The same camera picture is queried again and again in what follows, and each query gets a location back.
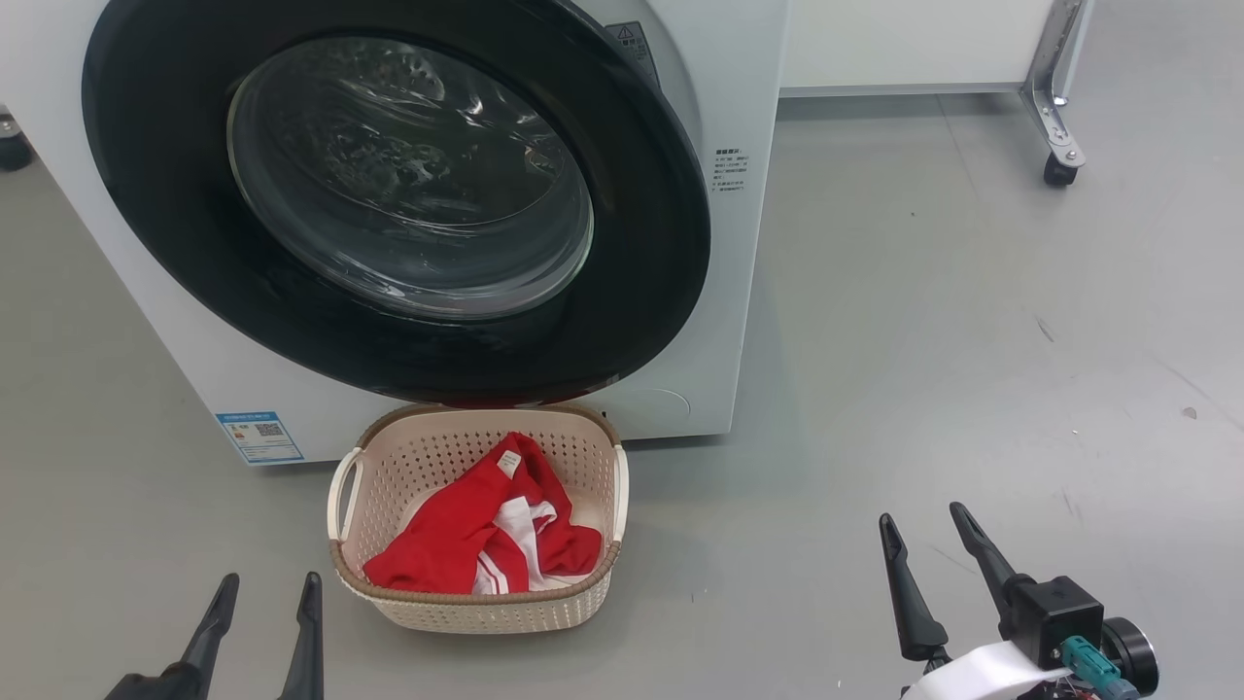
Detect grey warning sticker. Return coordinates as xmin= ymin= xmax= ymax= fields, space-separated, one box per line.
xmin=606 ymin=20 xmax=663 ymax=90

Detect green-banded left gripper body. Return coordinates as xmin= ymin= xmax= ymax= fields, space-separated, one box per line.
xmin=105 ymin=661 xmax=202 ymax=700

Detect red and white jersey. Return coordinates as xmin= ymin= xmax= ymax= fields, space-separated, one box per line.
xmin=362 ymin=432 xmax=605 ymax=597

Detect printed text label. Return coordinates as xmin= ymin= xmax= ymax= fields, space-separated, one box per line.
xmin=713 ymin=147 xmax=752 ymax=193

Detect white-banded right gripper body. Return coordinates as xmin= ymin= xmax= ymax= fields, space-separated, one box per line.
xmin=899 ymin=641 xmax=1081 ymax=700

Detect cream perforated laundry basket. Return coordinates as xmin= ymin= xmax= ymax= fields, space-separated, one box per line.
xmin=327 ymin=402 xmax=631 ymax=636

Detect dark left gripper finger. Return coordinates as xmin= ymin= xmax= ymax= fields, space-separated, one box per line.
xmin=179 ymin=573 xmax=241 ymax=697
xmin=278 ymin=571 xmax=325 ymax=700

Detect black round glass washer door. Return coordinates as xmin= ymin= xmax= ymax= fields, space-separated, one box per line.
xmin=82 ymin=0 xmax=713 ymax=408

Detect teal cable connector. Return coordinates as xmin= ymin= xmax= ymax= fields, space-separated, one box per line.
xmin=1059 ymin=636 xmax=1140 ymax=700

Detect silver metal table leg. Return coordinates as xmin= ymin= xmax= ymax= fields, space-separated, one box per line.
xmin=1020 ymin=0 xmax=1095 ymax=168

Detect white front-load washing machine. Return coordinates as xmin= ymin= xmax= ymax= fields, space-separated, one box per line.
xmin=0 ymin=0 xmax=791 ymax=469

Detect white table panel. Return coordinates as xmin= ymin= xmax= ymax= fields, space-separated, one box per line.
xmin=780 ymin=0 xmax=1060 ymax=98

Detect blue energy label sticker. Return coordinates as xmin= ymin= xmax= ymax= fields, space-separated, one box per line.
xmin=215 ymin=410 xmax=306 ymax=467

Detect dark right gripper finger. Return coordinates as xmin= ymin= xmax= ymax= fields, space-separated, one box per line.
xmin=879 ymin=512 xmax=950 ymax=663
xmin=949 ymin=501 xmax=1032 ymax=624

